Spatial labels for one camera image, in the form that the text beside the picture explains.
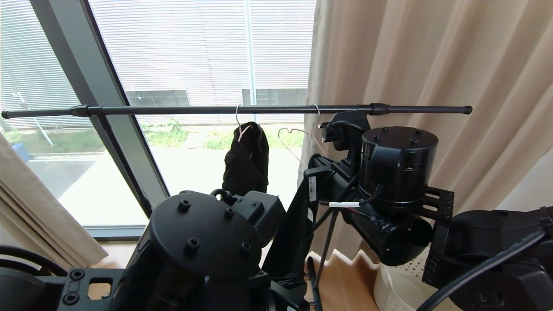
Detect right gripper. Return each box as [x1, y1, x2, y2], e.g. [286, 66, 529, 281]
[303, 155, 434, 267]

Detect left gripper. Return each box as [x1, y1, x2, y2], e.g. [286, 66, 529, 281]
[247, 269, 311, 311]

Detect black garment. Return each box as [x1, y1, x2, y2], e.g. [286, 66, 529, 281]
[262, 171, 322, 281]

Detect pink clothes hanger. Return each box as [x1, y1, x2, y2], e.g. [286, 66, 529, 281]
[278, 104, 329, 170]
[235, 105, 261, 143]

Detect black shorts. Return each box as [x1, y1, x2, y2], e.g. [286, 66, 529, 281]
[221, 121, 270, 197]

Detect white laundry basket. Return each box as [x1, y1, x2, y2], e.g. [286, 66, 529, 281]
[373, 246, 459, 311]

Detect black clothes rack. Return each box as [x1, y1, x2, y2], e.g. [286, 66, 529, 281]
[1, 103, 473, 311]

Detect window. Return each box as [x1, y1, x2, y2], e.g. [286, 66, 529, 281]
[0, 0, 318, 240]

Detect black cable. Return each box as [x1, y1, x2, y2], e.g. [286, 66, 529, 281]
[0, 245, 69, 278]
[210, 188, 237, 207]
[416, 228, 553, 311]

